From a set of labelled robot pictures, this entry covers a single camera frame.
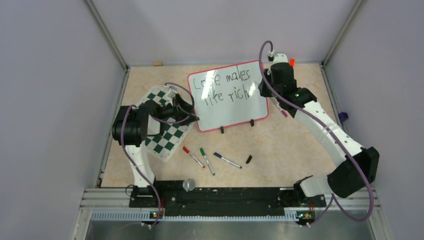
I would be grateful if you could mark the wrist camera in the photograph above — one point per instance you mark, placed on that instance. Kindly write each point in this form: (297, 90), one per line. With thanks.
(171, 93)
(277, 57)

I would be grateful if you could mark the purple toy block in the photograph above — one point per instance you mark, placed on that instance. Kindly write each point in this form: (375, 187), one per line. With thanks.
(343, 116)

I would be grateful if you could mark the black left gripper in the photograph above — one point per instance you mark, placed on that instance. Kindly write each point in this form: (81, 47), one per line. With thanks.
(183, 104)

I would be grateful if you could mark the black marker cap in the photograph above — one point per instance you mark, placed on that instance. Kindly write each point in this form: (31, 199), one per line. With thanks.
(249, 159)

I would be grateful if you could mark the blue whiteboard marker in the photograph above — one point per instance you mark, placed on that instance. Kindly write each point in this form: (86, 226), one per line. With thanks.
(226, 160)

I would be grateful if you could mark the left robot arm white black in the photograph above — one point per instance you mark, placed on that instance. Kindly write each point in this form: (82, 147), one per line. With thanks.
(155, 126)

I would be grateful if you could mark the pink framed whiteboard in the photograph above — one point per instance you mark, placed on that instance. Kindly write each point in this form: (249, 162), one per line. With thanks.
(228, 95)

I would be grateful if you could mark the clear round knob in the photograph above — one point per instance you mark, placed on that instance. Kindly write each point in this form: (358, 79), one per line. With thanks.
(189, 185)

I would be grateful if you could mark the orange toy block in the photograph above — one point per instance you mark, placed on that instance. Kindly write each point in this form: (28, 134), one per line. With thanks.
(292, 62)

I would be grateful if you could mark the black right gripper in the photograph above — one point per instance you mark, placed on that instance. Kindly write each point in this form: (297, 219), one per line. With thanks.
(264, 92)

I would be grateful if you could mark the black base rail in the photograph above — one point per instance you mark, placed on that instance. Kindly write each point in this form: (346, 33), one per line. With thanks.
(171, 197)

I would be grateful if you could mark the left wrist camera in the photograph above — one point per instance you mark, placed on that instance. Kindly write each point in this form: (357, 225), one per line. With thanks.
(171, 93)

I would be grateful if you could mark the red whiteboard marker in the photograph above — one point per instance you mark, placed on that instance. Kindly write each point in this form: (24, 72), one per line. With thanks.
(193, 157)

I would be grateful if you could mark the wine cork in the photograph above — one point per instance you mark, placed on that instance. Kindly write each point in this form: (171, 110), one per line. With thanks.
(157, 64)

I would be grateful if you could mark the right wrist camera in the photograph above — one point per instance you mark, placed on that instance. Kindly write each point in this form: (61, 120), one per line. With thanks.
(277, 57)

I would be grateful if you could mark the green whiteboard marker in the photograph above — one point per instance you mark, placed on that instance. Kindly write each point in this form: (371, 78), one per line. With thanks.
(207, 161)

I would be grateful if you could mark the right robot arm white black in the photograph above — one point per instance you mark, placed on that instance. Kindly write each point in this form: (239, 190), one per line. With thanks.
(355, 165)

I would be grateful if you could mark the purple whiteboard marker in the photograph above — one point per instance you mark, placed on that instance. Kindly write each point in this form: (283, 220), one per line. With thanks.
(277, 104)

